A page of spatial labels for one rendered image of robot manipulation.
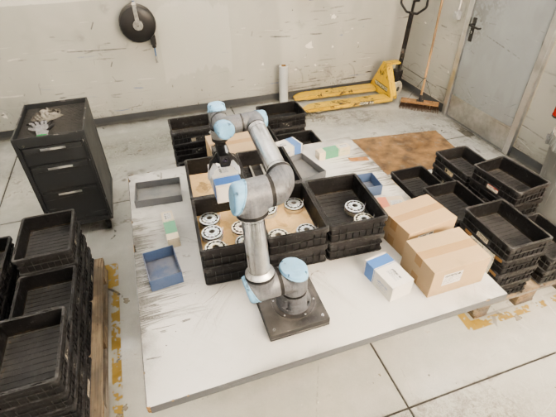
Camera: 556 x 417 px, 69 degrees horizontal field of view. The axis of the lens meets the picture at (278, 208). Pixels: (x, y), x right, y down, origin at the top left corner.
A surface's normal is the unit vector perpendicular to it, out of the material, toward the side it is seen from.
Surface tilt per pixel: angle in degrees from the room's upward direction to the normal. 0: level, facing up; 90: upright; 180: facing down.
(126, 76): 90
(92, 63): 90
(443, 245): 0
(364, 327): 0
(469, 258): 0
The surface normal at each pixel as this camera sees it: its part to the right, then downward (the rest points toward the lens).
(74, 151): 0.32, 0.58
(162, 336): -0.01, -0.79
